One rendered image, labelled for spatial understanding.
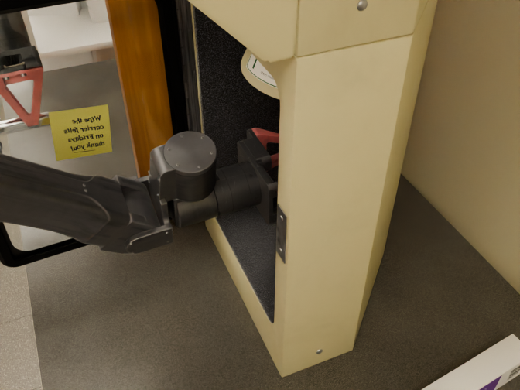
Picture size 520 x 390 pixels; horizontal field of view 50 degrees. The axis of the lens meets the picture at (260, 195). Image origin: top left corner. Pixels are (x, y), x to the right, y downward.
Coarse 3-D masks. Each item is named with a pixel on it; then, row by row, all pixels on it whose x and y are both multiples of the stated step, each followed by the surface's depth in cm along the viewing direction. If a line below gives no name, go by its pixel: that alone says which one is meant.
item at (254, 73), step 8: (248, 56) 60; (248, 64) 60; (256, 64) 58; (248, 72) 60; (256, 72) 58; (264, 72) 58; (248, 80) 60; (256, 80) 59; (264, 80) 58; (272, 80) 57; (264, 88) 58; (272, 88) 57; (272, 96) 57
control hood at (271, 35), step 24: (192, 0) 38; (216, 0) 38; (240, 0) 39; (264, 0) 40; (288, 0) 40; (240, 24) 40; (264, 24) 41; (288, 24) 42; (264, 48) 42; (288, 48) 43
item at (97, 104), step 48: (96, 0) 65; (144, 0) 67; (0, 48) 63; (48, 48) 66; (96, 48) 68; (144, 48) 71; (0, 96) 67; (48, 96) 69; (96, 96) 72; (144, 96) 75; (0, 144) 70; (48, 144) 73; (96, 144) 76; (144, 144) 80; (48, 240) 83
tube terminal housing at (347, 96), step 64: (320, 0) 42; (384, 0) 44; (320, 64) 45; (384, 64) 48; (320, 128) 50; (384, 128) 53; (320, 192) 55; (384, 192) 60; (320, 256) 61; (256, 320) 80; (320, 320) 70
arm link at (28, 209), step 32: (0, 160) 50; (0, 192) 49; (32, 192) 51; (64, 192) 55; (96, 192) 58; (128, 192) 64; (32, 224) 55; (64, 224) 57; (96, 224) 58; (128, 224) 60
